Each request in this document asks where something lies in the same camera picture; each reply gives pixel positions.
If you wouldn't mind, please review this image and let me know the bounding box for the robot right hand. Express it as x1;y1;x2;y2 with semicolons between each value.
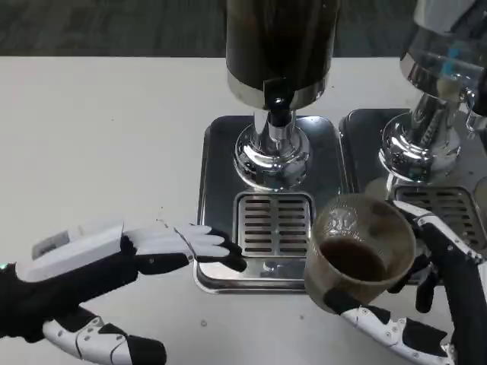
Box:
323;200;487;365

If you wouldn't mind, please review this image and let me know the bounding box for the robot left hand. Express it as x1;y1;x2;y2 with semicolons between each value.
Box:
0;222;248;365

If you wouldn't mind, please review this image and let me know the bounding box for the clear ribbed glass cup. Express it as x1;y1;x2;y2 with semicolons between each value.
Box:
303;192;418;315

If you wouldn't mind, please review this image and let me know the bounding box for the steel drip grid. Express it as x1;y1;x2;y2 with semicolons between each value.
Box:
232;192;317;258
393;186;483;245

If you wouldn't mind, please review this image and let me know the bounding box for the steel drip tray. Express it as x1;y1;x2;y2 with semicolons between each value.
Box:
193;115;357;294
338;108;487;286

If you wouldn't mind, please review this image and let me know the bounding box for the clear drink dispenser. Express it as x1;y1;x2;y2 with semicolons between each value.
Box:
378;0;487;184

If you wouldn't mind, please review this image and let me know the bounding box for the chrome dispenser tap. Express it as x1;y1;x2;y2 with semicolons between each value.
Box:
462;85;487;132

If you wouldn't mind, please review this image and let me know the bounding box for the black dispenser tap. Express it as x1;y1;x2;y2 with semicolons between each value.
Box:
264;78;296;150

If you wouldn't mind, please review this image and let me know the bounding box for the dark drink dispenser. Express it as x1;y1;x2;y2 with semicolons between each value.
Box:
224;0;342;191

